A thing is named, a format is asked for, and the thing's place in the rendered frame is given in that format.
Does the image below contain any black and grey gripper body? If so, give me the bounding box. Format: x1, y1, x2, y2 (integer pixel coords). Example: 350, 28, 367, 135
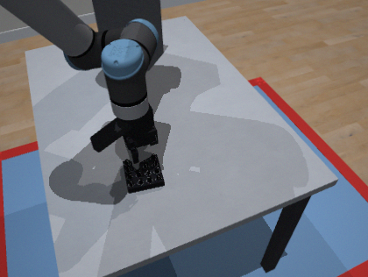
119, 104, 159, 150

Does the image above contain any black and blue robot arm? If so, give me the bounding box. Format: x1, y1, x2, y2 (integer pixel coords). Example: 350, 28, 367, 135
0, 0, 159, 152

